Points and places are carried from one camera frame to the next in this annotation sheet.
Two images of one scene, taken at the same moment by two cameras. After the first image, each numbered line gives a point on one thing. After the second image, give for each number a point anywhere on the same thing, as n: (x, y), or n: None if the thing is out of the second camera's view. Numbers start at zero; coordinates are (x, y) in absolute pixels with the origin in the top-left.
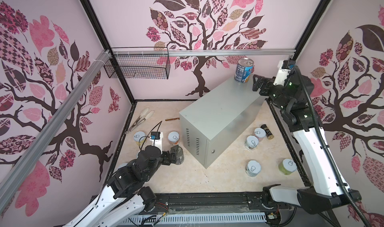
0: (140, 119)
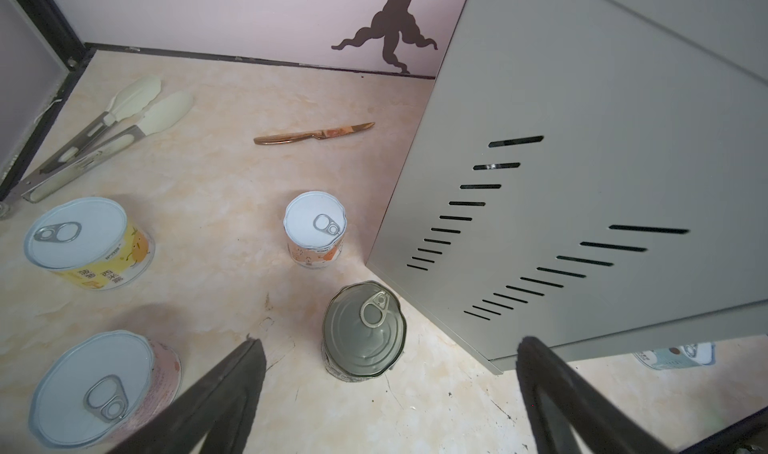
0: (110, 131)
